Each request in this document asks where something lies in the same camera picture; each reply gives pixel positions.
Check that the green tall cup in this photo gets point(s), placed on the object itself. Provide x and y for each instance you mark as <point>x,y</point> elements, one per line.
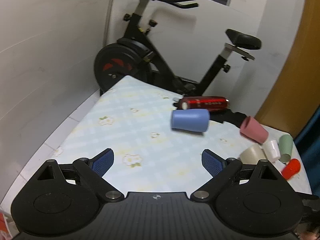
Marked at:
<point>285,145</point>

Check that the wooden wardrobe panel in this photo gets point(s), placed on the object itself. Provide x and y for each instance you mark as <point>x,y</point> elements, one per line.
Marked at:
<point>295,96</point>

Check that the floral patterned bed sheet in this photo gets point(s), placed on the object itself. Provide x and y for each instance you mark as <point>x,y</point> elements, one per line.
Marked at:
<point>133,119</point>

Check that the blue cup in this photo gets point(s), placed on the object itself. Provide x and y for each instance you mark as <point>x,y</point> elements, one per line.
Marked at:
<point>192,120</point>

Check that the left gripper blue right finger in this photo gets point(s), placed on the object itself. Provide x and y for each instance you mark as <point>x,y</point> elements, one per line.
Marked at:
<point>216,166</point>

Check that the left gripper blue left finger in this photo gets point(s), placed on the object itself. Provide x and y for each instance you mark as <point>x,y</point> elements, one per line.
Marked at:
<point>99,164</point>

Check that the red plastic cup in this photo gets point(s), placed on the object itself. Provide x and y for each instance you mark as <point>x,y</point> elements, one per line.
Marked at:
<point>292,168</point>

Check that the black exercise bike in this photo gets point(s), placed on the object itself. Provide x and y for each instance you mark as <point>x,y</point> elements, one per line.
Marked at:
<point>135,55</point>

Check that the beige tall cup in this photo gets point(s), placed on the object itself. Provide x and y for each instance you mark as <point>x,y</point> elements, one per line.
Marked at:
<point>252,155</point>

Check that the pink cup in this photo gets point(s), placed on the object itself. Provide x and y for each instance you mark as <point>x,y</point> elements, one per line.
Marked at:
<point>253,130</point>

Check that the teal curtain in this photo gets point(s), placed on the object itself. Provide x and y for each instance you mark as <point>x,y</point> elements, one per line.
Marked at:
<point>307,144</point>

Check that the white small cup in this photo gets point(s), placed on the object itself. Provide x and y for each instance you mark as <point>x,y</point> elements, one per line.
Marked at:
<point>271,150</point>

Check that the red metallic bottle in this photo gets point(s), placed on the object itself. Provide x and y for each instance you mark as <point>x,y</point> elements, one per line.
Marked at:
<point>211,103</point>

